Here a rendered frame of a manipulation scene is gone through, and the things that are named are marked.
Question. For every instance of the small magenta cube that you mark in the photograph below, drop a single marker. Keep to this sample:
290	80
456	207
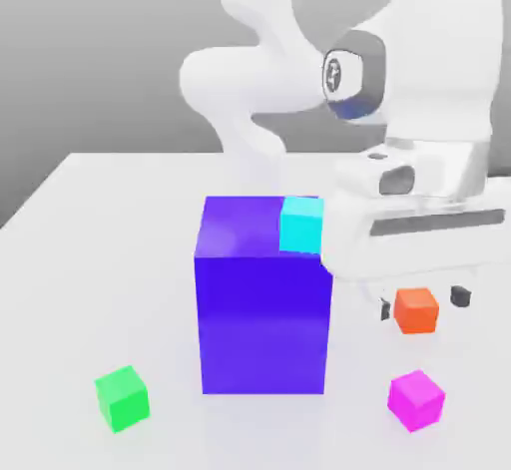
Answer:
416	402

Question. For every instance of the small orange cube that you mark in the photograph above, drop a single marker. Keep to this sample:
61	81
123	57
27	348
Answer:
415	312

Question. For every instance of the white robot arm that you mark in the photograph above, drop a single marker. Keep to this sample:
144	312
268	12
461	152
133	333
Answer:
439	59

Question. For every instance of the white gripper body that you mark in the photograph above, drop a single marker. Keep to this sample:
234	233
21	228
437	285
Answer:
431	250

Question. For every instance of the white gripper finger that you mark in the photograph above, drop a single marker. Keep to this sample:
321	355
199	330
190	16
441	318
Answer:
460	295
384	308

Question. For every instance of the large blue box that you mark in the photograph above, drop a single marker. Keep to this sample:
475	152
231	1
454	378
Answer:
263	318

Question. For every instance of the small cyan cube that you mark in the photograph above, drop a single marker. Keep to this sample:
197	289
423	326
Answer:
300	226

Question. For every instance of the small green cube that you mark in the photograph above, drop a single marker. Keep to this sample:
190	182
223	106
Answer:
121	400

